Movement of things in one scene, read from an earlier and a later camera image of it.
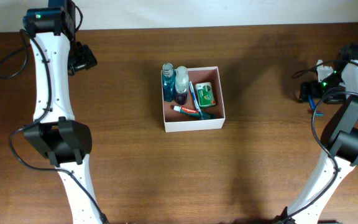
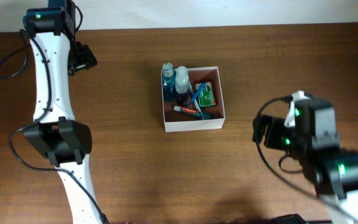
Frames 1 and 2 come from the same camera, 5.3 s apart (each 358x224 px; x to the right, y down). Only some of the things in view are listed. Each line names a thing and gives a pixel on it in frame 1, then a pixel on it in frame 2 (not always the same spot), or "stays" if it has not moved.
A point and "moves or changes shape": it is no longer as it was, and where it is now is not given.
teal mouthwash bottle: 169,82 stays
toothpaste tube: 186,111 stays
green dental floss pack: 205,94 stays
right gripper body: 331,82 → 283,137
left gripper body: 81,58 stays
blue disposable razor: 313,106 moves or changes shape
